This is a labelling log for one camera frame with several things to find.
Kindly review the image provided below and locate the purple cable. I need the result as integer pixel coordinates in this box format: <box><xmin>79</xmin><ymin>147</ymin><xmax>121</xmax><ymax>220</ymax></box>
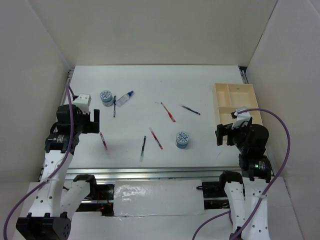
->
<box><xmin>191</xmin><ymin>108</ymin><xmax>292</xmax><ymax>240</ymax></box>
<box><xmin>4</xmin><ymin>84</ymin><xmax>80</xmax><ymax>240</ymax></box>

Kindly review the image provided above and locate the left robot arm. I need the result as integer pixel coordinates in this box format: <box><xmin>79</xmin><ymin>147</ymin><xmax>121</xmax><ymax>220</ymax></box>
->
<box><xmin>16</xmin><ymin>104</ymin><xmax>100</xmax><ymax>240</ymax></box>

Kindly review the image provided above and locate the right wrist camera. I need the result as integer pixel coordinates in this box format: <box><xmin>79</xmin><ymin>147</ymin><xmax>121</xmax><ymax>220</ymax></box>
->
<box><xmin>231</xmin><ymin>106</ymin><xmax>252</xmax><ymax>130</ymax></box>

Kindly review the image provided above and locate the green pen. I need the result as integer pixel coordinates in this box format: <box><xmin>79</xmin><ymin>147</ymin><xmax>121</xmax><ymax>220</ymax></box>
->
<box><xmin>139</xmin><ymin>135</ymin><xmax>147</xmax><ymax>162</ymax></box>

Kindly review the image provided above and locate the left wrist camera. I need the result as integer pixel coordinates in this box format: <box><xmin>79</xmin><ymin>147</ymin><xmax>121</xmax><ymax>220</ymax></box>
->
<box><xmin>72</xmin><ymin>93</ymin><xmax>92</xmax><ymax>114</ymax></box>

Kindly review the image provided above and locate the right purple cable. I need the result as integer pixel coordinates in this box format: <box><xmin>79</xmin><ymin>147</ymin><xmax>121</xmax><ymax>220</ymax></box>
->
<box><xmin>191</xmin><ymin>108</ymin><xmax>292</xmax><ymax>240</ymax></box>

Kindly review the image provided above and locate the purple pen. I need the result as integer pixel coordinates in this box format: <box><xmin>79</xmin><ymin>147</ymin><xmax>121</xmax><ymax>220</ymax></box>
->
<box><xmin>179</xmin><ymin>104</ymin><xmax>201</xmax><ymax>116</ymax></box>

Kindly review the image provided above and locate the blue white jar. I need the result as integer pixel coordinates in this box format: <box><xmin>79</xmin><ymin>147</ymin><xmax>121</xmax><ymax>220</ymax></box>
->
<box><xmin>176</xmin><ymin>131</ymin><xmax>190</xmax><ymax>149</ymax></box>
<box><xmin>99</xmin><ymin>90</ymin><xmax>114</xmax><ymax>107</ymax></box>

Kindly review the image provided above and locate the clear spray bottle blue cap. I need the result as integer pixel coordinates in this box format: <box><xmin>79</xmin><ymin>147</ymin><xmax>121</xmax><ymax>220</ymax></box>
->
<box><xmin>115</xmin><ymin>91</ymin><xmax>134</xmax><ymax>107</ymax></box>

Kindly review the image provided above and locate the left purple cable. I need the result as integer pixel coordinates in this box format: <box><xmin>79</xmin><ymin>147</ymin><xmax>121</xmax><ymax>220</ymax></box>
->
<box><xmin>4</xmin><ymin>84</ymin><xmax>80</xmax><ymax>240</ymax></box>

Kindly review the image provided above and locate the aluminium frame rail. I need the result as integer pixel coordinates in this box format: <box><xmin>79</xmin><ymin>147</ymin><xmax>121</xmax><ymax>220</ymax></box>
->
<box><xmin>64</xmin><ymin>166</ymin><xmax>241</xmax><ymax>182</ymax></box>

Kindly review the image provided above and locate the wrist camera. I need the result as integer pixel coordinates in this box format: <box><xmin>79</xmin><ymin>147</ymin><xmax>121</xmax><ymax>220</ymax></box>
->
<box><xmin>72</xmin><ymin>93</ymin><xmax>92</xmax><ymax>114</ymax></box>
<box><xmin>231</xmin><ymin>106</ymin><xmax>252</xmax><ymax>130</ymax></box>

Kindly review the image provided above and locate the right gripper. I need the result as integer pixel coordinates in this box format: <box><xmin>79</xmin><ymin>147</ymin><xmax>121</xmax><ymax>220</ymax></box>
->
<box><xmin>214</xmin><ymin>120</ymin><xmax>252</xmax><ymax>151</ymax></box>

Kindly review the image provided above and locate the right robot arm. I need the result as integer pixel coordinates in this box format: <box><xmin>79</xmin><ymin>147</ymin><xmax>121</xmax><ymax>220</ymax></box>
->
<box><xmin>215</xmin><ymin>122</ymin><xmax>272</xmax><ymax>240</ymax></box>

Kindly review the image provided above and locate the white front panel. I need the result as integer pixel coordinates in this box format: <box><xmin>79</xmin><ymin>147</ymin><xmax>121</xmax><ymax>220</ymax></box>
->
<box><xmin>113</xmin><ymin>179</ymin><xmax>205</xmax><ymax>217</ymax></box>

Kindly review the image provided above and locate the red capped pen upper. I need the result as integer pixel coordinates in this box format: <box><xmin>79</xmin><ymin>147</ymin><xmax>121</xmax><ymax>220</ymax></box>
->
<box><xmin>154</xmin><ymin>102</ymin><xmax>176</xmax><ymax>123</ymax></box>

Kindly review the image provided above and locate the beige compartment tray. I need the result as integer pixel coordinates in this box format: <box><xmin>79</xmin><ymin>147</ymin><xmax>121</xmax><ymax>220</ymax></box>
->
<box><xmin>212</xmin><ymin>83</ymin><xmax>258</xmax><ymax>131</ymax></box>

